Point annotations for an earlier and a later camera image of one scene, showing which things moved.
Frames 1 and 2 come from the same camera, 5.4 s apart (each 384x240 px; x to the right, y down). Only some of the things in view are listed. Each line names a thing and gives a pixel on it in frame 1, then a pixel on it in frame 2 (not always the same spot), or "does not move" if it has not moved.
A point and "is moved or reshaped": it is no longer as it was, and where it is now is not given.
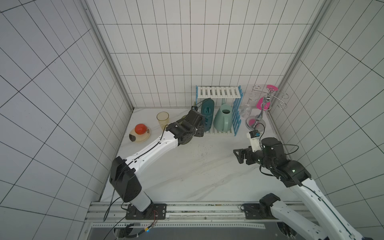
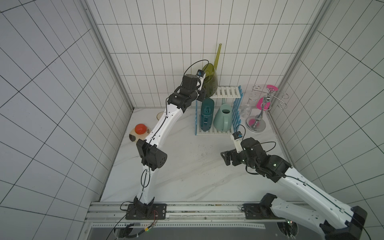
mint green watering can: x=223 y=118 does not move
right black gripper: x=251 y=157 → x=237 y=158
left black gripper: x=200 y=131 → x=202 y=98
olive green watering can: x=182 y=119 is moved or reshaped
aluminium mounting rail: x=104 y=212 does not move
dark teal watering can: x=207 y=111 does not move
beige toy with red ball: x=140 y=133 does not move
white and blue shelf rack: x=223 y=92 does not move
